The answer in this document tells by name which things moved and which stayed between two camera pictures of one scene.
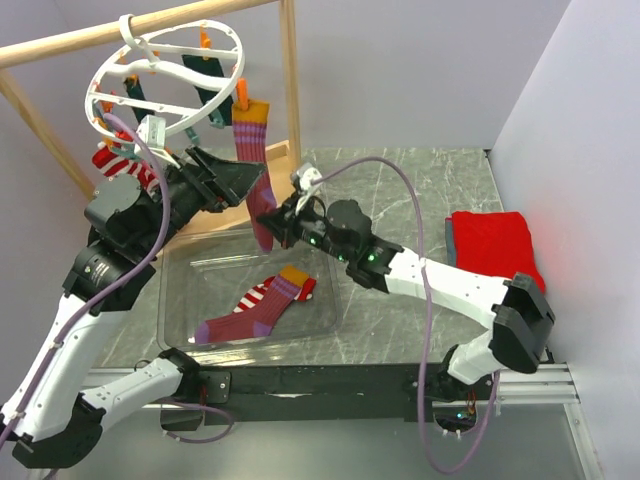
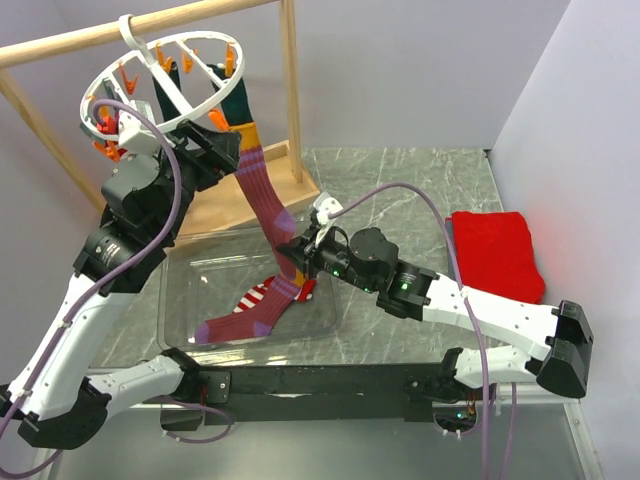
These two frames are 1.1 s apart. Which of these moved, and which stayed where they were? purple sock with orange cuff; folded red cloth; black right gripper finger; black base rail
Moved: black right gripper finger; purple sock with orange cuff
Stayed: folded red cloth; black base rail
